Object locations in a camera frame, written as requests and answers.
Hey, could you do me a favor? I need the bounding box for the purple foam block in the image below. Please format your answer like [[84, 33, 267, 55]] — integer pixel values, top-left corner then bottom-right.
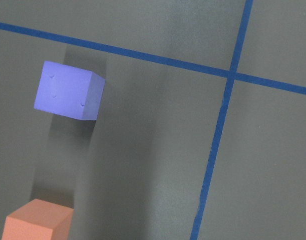
[[34, 61, 105, 121]]

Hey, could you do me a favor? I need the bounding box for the orange foam block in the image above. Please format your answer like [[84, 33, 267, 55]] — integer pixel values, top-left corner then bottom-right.
[[2, 199, 74, 240]]

